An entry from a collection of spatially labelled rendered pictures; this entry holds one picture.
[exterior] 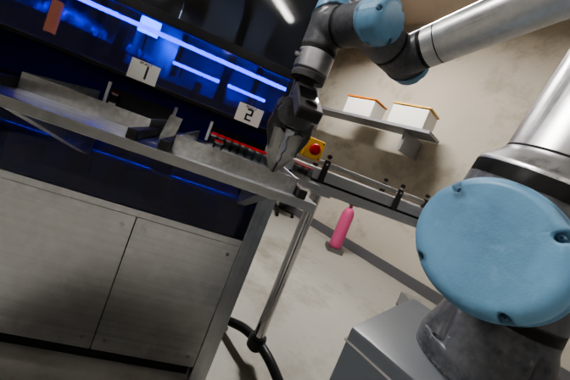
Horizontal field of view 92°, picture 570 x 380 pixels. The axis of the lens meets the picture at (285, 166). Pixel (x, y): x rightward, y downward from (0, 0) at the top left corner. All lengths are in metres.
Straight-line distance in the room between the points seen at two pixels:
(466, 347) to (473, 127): 3.30
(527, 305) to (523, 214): 0.06
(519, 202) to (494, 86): 3.53
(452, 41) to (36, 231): 1.19
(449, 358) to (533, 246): 0.21
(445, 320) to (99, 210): 0.95
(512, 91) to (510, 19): 3.19
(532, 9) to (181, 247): 1.02
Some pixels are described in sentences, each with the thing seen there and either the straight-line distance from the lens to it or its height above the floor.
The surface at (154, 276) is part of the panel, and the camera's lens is 1.11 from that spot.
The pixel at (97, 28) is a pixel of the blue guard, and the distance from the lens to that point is 1.05.
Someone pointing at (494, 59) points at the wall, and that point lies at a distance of 3.93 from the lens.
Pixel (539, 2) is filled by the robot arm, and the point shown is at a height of 1.28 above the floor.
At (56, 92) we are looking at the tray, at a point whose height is 0.90.
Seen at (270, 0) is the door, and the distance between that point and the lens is 1.04.
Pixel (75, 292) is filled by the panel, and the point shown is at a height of 0.28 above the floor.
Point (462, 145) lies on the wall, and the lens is 3.61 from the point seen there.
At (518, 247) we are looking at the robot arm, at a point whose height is 0.97.
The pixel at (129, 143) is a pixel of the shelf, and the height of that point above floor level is 0.87.
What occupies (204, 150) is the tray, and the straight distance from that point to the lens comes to 0.57.
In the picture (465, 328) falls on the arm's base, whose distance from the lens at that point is 0.44.
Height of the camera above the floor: 0.97
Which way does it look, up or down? 4 degrees down
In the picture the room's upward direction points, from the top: 22 degrees clockwise
